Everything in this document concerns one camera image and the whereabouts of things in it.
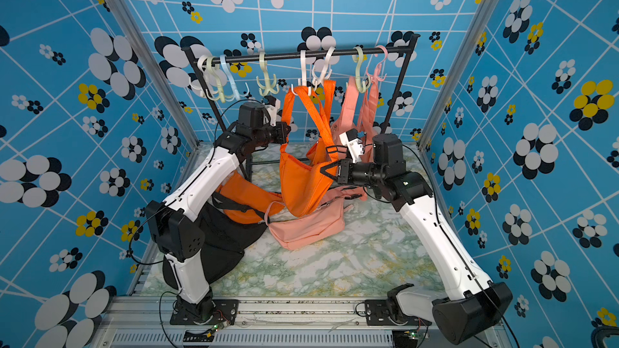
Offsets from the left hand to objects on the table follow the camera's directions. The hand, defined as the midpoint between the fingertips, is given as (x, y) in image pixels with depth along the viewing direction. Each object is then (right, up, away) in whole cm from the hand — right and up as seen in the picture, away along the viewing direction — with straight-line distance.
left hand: (294, 124), depth 81 cm
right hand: (+10, -15, -15) cm, 24 cm away
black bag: (-25, -38, +7) cm, 46 cm away
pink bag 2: (+25, +2, +2) cm, 25 cm away
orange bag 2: (+3, -19, 0) cm, 19 cm away
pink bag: (+12, -34, +6) cm, 37 cm away
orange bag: (-21, -29, +14) cm, 38 cm away
